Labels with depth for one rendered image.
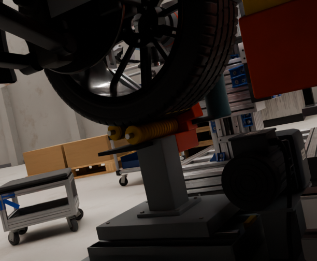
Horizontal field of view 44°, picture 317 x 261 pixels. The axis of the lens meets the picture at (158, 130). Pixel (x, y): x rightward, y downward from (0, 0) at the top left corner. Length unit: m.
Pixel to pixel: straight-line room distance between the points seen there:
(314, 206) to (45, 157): 4.92
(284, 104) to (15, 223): 5.24
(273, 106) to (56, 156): 3.62
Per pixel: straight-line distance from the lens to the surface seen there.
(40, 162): 5.38
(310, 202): 0.53
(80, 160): 5.07
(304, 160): 1.25
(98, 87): 1.35
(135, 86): 1.53
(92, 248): 1.32
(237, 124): 2.05
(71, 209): 2.30
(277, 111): 6.80
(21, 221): 2.34
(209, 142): 4.34
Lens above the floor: 0.52
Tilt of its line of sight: 2 degrees down
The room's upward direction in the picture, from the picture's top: 12 degrees counter-clockwise
